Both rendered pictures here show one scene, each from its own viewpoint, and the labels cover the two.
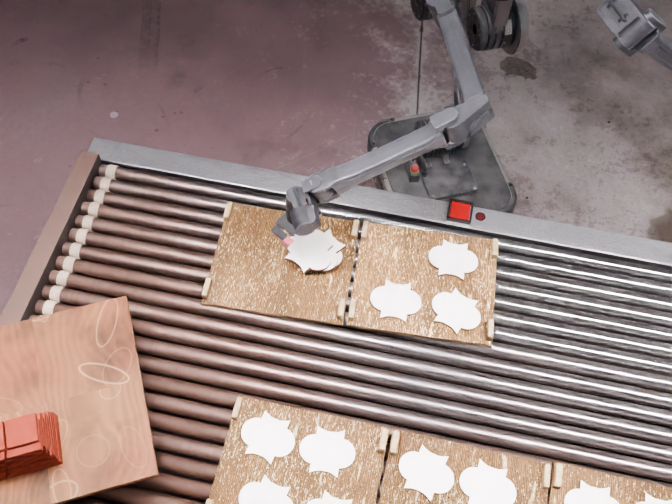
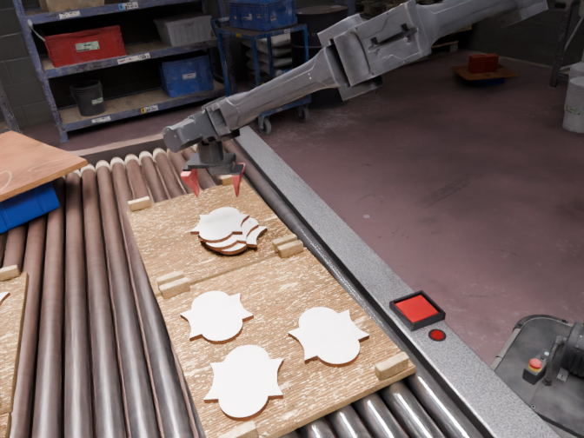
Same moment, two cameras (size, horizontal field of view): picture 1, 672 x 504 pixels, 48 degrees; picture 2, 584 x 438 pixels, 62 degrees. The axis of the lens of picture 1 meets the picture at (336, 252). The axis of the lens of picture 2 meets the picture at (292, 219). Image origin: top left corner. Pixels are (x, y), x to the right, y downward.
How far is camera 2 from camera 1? 1.74 m
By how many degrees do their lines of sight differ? 49
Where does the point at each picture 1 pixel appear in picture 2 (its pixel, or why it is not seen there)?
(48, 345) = (22, 155)
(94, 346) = (28, 169)
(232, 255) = (189, 202)
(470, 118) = (366, 28)
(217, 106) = (436, 248)
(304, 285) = (187, 248)
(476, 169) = not seen: outside the picture
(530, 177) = not seen: outside the picture
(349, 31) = not seen: outside the picture
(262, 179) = (290, 184)
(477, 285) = (313, 383)
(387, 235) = (306, 268)
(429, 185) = (540, 394)
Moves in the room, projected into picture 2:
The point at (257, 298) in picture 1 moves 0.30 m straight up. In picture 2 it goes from (150, 232) to (119, 120)
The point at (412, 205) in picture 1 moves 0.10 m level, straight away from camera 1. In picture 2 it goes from (374, 272) to (414, 259)
